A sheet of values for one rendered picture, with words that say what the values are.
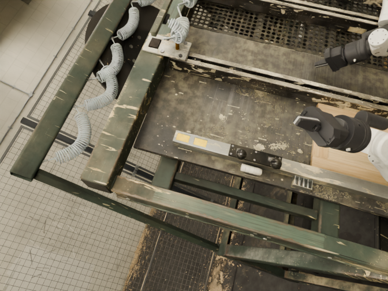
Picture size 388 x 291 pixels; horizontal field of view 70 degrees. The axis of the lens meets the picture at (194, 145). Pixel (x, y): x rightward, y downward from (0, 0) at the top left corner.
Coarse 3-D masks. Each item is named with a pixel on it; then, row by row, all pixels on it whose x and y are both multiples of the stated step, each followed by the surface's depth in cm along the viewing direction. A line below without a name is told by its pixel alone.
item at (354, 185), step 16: (176, 144) 110; (192, 144) 107; (208, 144) 108; (224, 144) 108; (240, 160) 106; (288, 160) 106; (304, 176) 104; (320, 176) 104; (336, 176) 104; (352, 192) 104; (368, 192) 102; (384, 192) 102
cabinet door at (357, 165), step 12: (324, 108) 119; (336, 108) 119; (312, 144) 113; (312, 156) 109; (324, 156) 109; (336, 156) 110; (348, 156) 110; (360, 156) 110; (324, 168) 107; (336, 168) 107; (348, 168) 108; (360, 168) 108; (372, 168) 108; (372, 180) 106; (384, 180) 106
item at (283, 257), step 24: (288, 192) 256; (288, 216) 244; (384, 240) 116; (264, 264) 213; (288, 264) 150; (312, 264) 138; (336, 264) 129; (336, 288) 184; (360, 288) 172; (384, 288) 162
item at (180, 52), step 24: (144, 48) 118; (168, 48) 119; (192, 72) 125; (216, 72) 121; (240, 72) 119; (264, 72) 119; (288, 96) 122; (312, 96) 118; (336, 96) 115; (360, 96) 116
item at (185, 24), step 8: (168, 0) 109; (184, 0) 120; (192, 0) 124; (168, 8) 109; (160, 16) 105; (160, 24) 104; (184, 24) 111; (152, 32) 102; (184, 32) 111; (176, 40) 111
